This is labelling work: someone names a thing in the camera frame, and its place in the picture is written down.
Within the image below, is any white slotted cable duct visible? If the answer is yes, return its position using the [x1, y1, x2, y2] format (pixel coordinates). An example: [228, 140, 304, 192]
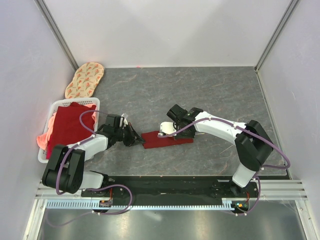
[46, 199, 236, 211]

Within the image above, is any salmon pink cloth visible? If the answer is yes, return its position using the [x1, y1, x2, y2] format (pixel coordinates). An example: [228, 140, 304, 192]
[36, 112, 57, 151]

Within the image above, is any white plastic basket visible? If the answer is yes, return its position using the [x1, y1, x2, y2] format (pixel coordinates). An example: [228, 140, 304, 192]
[36, 97, 100, 163]

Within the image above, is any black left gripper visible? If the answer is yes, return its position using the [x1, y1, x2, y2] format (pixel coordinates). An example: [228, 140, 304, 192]
[114, 122, 145, 148]

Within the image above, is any red cloth napkin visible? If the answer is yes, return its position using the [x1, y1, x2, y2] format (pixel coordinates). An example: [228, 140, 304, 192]
[141, 131, 194, 149]

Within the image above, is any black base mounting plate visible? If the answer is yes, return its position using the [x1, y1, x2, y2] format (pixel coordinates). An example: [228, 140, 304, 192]
[81, 175, 259, 205]

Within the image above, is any floral oval placemat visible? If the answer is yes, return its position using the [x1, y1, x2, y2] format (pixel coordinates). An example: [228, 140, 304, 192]
[64, 62, 105, 99]

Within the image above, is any red cloth in basket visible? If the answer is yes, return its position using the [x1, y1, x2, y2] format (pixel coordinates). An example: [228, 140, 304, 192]
[46, 102, 97, 159]

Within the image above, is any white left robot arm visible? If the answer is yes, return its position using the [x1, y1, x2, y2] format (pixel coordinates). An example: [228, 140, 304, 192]
[42, 123, 146, 195]

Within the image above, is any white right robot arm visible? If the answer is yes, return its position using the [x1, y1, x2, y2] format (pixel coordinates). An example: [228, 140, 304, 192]
[173, 110, 273, 197]

